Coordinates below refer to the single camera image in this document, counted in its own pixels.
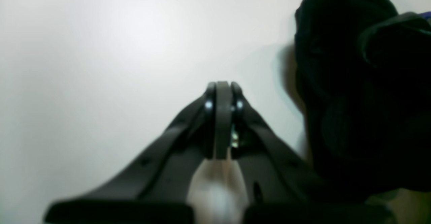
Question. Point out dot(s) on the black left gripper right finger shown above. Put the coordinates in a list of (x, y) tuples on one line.
[(280, 186)]

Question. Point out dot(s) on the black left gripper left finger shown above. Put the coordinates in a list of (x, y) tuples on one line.
[(153, 188)]

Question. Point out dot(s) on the black T-shirt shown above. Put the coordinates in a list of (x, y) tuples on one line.
[(363, 72)]

